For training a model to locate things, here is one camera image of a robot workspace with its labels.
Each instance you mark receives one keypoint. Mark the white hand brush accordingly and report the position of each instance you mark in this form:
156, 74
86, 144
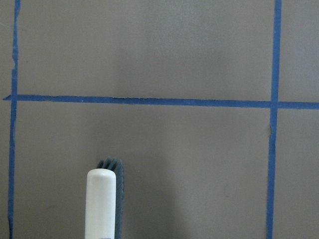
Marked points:
104, 200

